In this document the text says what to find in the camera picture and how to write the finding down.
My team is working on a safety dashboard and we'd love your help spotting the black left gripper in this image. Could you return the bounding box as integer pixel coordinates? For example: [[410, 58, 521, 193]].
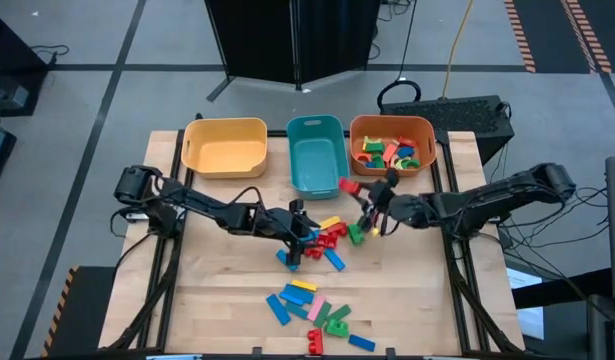
[[259, 198, 322, 267]]

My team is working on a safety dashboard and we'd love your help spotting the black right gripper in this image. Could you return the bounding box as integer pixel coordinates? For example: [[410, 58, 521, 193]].
[[355, 168, 428, 237]]

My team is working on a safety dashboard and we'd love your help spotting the red two-stud plastic brick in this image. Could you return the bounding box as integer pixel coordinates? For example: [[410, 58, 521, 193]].
[[338, 176, 362, 196], [307, 328, 325, 356]]

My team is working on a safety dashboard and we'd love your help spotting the green plastic stud brick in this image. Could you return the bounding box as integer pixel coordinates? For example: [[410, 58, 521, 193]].
[[325, 319, 350, 338], [347, 223, 366, 247]]

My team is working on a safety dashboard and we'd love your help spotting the orange-red long wooden block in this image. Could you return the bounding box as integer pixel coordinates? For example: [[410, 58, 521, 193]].
[[381, 141, 400, 165]]

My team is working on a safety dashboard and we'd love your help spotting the wide blue wooden block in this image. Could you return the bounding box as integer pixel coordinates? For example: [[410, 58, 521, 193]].
[[279, 283, 316, 305]]

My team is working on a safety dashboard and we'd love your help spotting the pink wooden block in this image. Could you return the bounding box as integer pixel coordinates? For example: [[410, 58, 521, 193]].
[[306, 294, 327, 323]]

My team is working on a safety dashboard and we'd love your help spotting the teal wooden block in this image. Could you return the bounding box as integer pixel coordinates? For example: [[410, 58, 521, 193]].
[[285, 302, 311, 321]]

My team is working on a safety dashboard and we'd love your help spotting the long blue wooden block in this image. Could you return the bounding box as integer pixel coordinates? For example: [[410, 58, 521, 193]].
[[265, 293, 292, 327]]

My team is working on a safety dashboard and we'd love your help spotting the dark green long block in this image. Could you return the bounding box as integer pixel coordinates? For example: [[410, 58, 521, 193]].
[[313, 301, 333, 329]]

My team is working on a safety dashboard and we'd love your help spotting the green long wooden block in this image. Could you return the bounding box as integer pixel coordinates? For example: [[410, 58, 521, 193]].
[[326, 304, 353, 323]]

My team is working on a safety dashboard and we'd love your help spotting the teal plastic bin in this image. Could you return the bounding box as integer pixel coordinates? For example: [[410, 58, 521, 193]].
[[285, 114, 351, 201]]

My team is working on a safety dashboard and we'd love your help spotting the orange plastic bin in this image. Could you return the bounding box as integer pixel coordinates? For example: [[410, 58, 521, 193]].
[[349, 114, 437, 177]]

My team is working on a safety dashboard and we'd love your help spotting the black computer case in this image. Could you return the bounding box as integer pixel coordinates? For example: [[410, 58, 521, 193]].
[[380, 94, 517, 166]]

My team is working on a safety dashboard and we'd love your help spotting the yellow plastic bin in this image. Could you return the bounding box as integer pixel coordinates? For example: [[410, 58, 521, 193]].
[[180, 117, 269, 180]]

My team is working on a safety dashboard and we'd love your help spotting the black partition panel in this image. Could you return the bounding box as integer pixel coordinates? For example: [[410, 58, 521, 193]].
[[204, 0, 301, 104], [296, 0, 383, 86]]

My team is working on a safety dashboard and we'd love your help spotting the white paper sheet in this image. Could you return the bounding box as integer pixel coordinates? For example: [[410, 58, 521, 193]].
[[505, 267, 546, 341]]

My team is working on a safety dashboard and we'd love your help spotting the black striped floor mat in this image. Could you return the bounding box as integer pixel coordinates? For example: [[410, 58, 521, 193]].
[[40, 264, 119, 359]]

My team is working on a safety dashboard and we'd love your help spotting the black cabinet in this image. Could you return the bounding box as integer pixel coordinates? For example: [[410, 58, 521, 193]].
[[0, 9, 51, 119]]

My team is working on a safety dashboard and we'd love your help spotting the black hanging cable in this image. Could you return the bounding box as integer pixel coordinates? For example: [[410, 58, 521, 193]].
[[375, 0, 422, 114]]

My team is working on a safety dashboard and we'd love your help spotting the yellow hanging cable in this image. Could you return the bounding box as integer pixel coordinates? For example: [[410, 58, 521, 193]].
[[440, 0, 476, 100]]

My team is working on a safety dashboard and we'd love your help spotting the black cable bundle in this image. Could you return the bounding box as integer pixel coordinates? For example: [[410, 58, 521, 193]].
[[496, 184, 611, 251]]

